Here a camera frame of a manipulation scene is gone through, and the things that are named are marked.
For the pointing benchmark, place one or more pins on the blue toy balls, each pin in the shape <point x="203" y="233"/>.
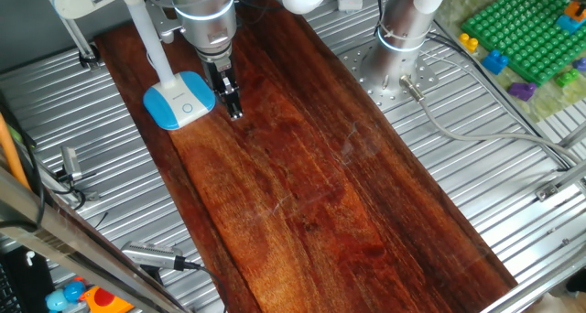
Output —
<point x="64" y="295"/>

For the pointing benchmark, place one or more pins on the reddish brown wooden board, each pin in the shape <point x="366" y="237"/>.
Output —
<point x="311" y="203"/>

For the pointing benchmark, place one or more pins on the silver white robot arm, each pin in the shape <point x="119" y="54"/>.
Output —
<point x="208" y="15"/>

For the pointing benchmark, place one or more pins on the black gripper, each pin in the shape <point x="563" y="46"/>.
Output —
<point x="216" y="72"/>

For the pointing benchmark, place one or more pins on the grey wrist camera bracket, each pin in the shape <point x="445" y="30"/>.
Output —
<point x="160" y="24"/>

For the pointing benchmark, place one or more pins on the yellow building brick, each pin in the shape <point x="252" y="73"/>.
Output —
<point x="469" y="42"/>

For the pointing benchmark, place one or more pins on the aluminium profile bracket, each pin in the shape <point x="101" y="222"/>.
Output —
<point x="561" y="180"/>

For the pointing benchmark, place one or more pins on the steel frame bar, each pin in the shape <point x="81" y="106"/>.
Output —
<point x="68" y="244"/>

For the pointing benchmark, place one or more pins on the silver ribbed camera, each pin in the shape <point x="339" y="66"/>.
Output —
<point x="148" y="255"/>

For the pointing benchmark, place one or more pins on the orange pole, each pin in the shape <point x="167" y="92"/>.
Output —
<point x="10" y="153"/>

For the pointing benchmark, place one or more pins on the small green building brick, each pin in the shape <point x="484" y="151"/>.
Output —
<point x="567" y="78"/>

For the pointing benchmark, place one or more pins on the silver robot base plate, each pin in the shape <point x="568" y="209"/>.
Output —
<point x="426" y="77"/>

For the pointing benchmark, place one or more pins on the yellow green patterned cloth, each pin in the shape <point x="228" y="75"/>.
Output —
<point x="458" y="2"/>

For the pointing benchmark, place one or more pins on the metal camera stand rod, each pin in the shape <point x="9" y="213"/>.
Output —
<point x="87" y="57"/>

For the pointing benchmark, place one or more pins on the aluminium profile rail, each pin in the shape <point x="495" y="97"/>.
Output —
<point x="535" y="285"/>

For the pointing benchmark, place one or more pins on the orange building brick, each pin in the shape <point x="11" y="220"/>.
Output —
<point x="576" y="11"/>

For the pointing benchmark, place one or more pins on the small silver camera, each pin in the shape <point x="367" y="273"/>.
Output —
<point x="71" y="163"/>

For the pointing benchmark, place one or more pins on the green studded building baseplate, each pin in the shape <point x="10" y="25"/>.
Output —
<point x="522" y="34"/>

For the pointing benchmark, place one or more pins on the light blue building brick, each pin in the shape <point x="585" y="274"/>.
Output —
<point x="567" y="24"/>

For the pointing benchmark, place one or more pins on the orange red toy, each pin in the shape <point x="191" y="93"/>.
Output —
<point x="105" y="301"/>

